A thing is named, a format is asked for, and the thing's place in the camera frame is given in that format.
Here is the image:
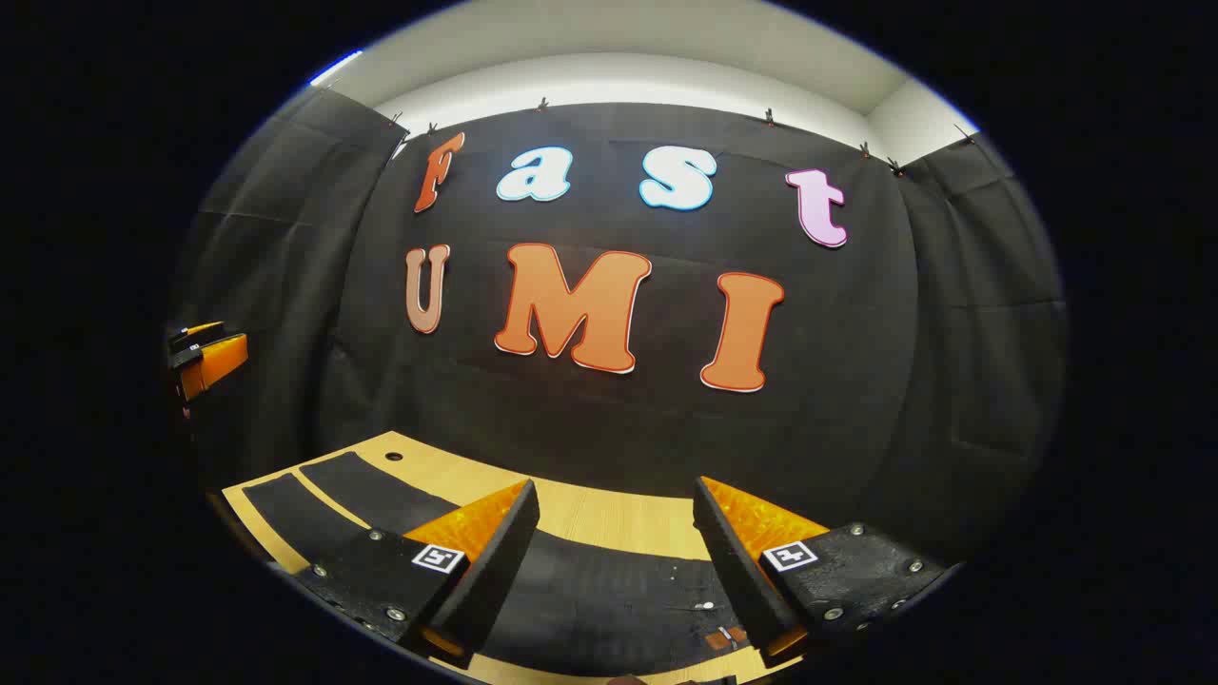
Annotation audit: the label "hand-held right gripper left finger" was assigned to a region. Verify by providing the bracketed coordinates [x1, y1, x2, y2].
[290, 479, 541, 667]

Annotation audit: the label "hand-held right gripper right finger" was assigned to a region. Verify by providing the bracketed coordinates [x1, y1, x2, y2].
[692, 476, 953, 672]

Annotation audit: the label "dark grey jeans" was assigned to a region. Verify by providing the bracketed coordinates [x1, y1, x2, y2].
[243, 451, 762, 678]

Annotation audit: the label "black backdrop cloth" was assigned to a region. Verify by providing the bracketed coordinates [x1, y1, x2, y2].
[169, 88, 1069, 572]

